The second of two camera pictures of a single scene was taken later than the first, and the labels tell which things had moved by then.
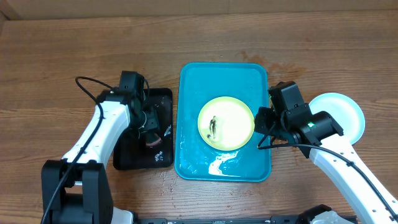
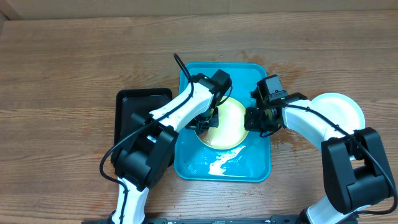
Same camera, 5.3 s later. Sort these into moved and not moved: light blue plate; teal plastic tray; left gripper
Moved: left gripper
Not moved: light blue plate; teal plastic tray
